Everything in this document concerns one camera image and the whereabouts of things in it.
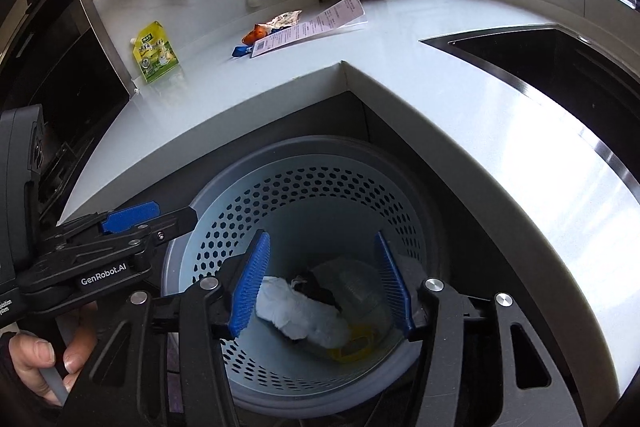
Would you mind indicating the small blue wrapper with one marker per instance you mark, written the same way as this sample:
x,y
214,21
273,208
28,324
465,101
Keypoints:
x,y
242,51

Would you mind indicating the black gas stove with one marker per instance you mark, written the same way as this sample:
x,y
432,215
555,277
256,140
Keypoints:
x,y
60,177

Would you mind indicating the orange peel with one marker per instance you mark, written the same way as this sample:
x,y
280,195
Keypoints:
x,y
252,36

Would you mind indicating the purple floor mat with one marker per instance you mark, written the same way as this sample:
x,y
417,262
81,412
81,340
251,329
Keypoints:
x,y
175,372

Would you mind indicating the dark grey cloth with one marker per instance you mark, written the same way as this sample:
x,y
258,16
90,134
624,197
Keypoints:
x,y
317,289

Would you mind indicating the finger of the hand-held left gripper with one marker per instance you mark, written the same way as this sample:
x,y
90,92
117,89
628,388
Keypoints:
x,y
100,247
130,217

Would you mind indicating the grey perforated waste basket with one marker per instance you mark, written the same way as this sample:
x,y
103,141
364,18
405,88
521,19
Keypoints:
x,y
310,217

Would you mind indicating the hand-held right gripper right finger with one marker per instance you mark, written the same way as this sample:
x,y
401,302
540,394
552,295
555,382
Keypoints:
x,y
395,287

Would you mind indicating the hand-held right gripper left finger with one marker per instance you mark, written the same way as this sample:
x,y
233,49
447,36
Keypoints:
x,y
247,292

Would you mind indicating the yellow spout pouch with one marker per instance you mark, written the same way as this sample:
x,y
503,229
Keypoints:
x,y
156,54

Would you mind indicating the white paper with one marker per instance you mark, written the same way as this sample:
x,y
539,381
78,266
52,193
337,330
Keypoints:
x,y
300,314

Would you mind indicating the pink paper receipt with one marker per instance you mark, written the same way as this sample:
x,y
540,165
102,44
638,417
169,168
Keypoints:
x,y
300,32

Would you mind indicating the crumpled snack wrapper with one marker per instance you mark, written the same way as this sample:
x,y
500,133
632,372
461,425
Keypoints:
x,y
282,19

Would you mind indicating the black range hood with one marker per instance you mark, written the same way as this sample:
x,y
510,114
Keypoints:
x,y
65,67

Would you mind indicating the steel sink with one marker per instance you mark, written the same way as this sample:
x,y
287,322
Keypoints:
x,y
565,72

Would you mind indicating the person's left hand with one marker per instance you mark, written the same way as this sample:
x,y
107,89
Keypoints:
x,y
30,357

